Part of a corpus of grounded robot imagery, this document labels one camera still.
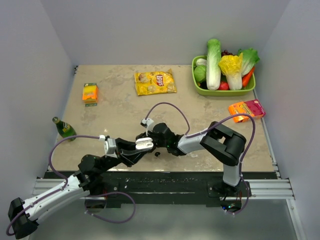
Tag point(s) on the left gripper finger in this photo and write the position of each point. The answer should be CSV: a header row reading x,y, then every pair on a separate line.
x,y
131,157
125,145

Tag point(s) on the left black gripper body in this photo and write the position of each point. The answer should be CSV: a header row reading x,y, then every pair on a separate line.
x,y
120,158

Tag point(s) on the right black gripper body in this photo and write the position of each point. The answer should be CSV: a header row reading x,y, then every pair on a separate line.
x,y
157,142

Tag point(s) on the white earbud charging case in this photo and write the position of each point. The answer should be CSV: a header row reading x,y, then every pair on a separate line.
x,y
145,143

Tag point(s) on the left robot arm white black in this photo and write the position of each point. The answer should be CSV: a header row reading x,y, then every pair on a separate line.
x,y
26,214

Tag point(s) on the yellow Lays chips bag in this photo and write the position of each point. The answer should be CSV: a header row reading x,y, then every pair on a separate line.
x,y
154,82

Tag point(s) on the green glass bottle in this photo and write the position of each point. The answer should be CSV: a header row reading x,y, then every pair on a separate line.
x,y
64,129

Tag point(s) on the orange yellow sponge pack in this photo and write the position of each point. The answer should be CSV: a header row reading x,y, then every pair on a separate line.
x,y
90,94

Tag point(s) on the round green cabbage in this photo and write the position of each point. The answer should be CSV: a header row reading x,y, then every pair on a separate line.
x,y
200,73

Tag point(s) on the long napa cabbage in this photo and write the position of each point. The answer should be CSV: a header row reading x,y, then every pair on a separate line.
x,y
213,71

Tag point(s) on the red tomato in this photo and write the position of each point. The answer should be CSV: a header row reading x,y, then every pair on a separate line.
x,y
223,86

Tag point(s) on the white cauliflower piece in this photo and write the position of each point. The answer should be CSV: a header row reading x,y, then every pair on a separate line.
x,y
201,62

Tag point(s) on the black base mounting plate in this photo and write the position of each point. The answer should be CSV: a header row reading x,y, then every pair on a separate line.
x,y
160,188

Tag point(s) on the orange pink snack box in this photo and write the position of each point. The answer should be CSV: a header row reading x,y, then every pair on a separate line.
x,y
250,107

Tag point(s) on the yellow leaf cabbage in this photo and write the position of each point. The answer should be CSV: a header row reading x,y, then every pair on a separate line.
x,y
231,68

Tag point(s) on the orange carrot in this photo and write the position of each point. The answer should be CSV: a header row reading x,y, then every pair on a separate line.
x,y
246,78

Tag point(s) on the green plastic basket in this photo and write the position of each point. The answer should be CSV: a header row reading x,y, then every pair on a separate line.
x,y
221,93

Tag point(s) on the dark red grapes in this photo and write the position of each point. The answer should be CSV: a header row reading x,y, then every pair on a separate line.
x,y
226,53

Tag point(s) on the green lettuce leaf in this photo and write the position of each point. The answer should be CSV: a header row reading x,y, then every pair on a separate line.
x,y
249,59

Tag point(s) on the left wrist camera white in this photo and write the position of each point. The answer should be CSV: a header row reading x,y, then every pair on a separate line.
x,y
109,145

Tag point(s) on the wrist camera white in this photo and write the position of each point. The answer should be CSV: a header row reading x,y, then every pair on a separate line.
x,y
109,145
148,124

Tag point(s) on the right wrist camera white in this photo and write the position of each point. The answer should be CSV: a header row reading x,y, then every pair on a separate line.
x,y
148,124

